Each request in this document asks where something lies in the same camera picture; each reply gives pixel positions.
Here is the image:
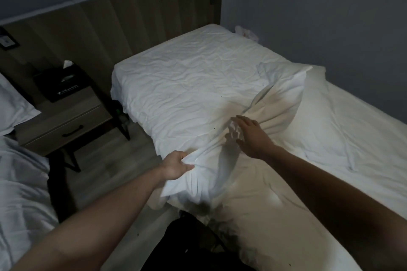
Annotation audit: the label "person's right hand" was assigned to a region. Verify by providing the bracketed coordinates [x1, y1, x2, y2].
[230, 115, 276, 160]

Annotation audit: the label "person's left hand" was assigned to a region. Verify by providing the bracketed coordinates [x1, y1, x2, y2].
[160, 150, 195, 183]

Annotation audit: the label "white neighbouring bed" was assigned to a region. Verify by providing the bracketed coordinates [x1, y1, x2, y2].
[109, 23, 407, 271]

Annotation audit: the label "person's right forearm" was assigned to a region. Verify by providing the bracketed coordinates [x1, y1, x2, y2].
[260, 145, 407, 271]

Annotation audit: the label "person's left forearm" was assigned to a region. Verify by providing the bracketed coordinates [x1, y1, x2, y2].
[11, 166, 167, 271]

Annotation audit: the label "person's black trousers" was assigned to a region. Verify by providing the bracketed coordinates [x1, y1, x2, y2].
[145, 210, 258, 271]

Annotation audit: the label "white bag with red print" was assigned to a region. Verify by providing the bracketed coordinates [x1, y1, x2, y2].
[234, 25, 260, 42]

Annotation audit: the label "wooden nightstand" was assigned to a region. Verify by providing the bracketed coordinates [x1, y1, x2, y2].
[14, 85, 131, 173]

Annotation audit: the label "black tissue box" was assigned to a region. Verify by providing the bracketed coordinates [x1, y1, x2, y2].
[33, 60, 93, 103]

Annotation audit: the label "wooden headboard with ledge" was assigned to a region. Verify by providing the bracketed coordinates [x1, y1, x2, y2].
[0, 0, 224, 106]

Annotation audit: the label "white wrinkled duvet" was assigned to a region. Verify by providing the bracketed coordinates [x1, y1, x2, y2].
[0, 135, 59, 271]

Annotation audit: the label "black wall switch panel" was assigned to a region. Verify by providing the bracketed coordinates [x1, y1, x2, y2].
[0, 28, 20, 51]

